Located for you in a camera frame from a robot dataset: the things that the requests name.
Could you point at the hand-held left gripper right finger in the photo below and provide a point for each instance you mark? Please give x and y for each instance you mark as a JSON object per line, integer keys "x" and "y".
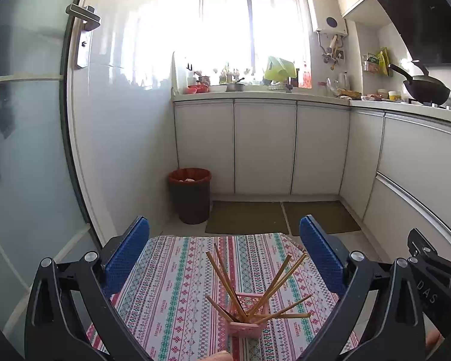
{"x": 323, "y": 255}

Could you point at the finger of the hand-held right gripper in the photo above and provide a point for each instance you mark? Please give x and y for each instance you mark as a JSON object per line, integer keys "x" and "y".
{"x": 423, "y": 246}

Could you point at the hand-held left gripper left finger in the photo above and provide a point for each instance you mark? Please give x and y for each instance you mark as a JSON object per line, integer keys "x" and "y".
{"x": 126, "y": 255}

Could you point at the bunch of wooden chopsticks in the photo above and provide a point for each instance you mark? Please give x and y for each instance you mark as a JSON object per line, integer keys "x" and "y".
{"x": 243, "y": 316}

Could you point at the pink plastic chopstick holder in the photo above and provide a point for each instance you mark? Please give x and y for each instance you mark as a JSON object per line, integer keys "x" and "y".
{"x": 244, "y": 332}

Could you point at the person's right hand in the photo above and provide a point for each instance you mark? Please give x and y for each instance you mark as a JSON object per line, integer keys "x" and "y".
{"x": 434, "y": 340}

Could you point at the olive floor mat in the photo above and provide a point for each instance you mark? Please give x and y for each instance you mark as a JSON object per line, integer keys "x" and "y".
{"x": 319, "y": 218}
{"x": 244, "y": 218}

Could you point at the patterned striped tablecloth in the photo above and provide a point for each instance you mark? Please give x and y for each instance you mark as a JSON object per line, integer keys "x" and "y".
{"x": 173, "y": 289}

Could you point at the white drawer cabinet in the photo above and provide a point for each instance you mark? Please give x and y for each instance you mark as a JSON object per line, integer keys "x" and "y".
{"x": 409, "y": 165}

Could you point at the dark bin with red liner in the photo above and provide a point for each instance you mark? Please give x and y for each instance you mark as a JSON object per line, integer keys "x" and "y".
{"x": 189, "y": 195}

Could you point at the white base cabinet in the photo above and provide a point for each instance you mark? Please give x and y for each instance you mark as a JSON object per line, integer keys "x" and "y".
{"x": 263, "y": 146}

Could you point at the yellow lidded container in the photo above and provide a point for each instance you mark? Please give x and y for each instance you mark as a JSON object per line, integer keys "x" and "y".
{"x": 395, "y": 96}

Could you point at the black wok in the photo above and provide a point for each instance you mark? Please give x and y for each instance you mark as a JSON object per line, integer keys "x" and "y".
{"x": 426, "y": 90}

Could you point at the frosted glass door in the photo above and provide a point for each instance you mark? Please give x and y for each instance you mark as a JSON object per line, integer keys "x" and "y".
{"x": 22, "y": 139}

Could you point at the white kettle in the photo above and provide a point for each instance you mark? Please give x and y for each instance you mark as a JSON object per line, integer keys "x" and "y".
{"x": 344, "y": 81}

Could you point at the red bottle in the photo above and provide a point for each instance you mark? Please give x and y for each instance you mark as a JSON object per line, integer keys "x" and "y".
{"x": 304, "y": 77}

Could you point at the red bowl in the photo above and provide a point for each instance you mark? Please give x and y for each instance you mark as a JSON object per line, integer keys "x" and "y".
{"x": 197, "y": 89}

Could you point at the hanging snack packets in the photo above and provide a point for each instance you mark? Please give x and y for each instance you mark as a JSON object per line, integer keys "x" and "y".
{"x": 377, "y": 62}

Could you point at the white cutting board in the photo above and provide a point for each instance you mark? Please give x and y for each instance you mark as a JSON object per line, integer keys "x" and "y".
{"x": 179, "y": 73}

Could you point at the steel basin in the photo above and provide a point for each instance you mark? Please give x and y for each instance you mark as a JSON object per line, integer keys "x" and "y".
{"x": 234, "y": 86}

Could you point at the green cutting board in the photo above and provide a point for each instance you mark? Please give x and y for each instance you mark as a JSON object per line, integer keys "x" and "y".
{"x": 280, "y": 68}

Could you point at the metal heater pipes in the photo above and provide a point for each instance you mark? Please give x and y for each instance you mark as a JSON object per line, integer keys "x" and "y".
{"x": 332, "y": 50}

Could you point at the metal door lock plate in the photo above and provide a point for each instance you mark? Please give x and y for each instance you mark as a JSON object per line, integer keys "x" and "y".
{"x": 82, "y": 50}

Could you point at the dark range hood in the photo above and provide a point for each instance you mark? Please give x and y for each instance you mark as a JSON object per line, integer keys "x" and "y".
{"x": 424, "y": 11}

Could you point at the white water heater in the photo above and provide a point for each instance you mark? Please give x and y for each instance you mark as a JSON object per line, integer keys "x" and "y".
{"x": 325, "y": 9}

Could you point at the kitchen window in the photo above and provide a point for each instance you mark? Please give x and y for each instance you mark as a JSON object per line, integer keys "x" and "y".
{"x": 229, "y": 26}

